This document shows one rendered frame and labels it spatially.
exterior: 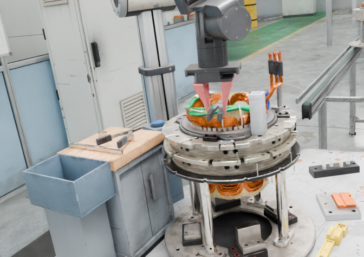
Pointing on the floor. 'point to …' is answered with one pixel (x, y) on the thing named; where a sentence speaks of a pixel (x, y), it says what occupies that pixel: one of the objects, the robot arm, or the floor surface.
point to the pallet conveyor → (326, 86)
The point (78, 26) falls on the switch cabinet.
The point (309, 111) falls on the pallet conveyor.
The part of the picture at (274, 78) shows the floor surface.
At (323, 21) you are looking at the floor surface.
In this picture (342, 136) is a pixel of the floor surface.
